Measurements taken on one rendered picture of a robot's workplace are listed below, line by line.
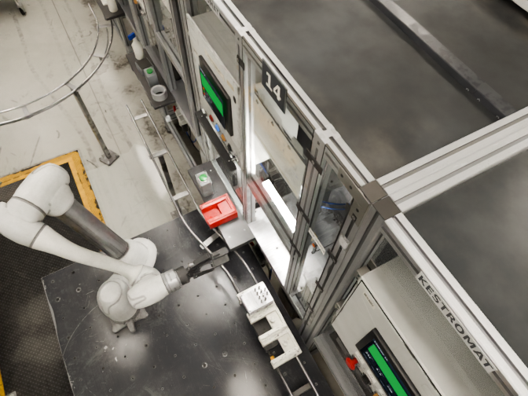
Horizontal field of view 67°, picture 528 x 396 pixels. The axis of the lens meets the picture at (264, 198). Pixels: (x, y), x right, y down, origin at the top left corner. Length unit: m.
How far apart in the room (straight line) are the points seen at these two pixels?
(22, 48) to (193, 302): 3.49
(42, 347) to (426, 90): 2.70
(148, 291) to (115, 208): 1.69
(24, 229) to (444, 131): 1.41
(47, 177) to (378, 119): 1.23
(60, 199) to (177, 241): 0.79
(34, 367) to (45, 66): 2.80
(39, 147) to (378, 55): 3.20
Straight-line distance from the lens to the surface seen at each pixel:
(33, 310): 3.19
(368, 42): 1.23
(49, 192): 1.72
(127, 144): 3.65
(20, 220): 1.69
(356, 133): 0.98
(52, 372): 3.02
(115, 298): 1.97
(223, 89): 1.45
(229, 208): 2.05
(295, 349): 1.90
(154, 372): 2.13
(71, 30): 4.95
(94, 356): 2.22
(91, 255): 1.73
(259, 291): 1.90
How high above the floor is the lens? 2.74
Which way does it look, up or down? 59 degrees down
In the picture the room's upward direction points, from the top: 2 degrees clockwise
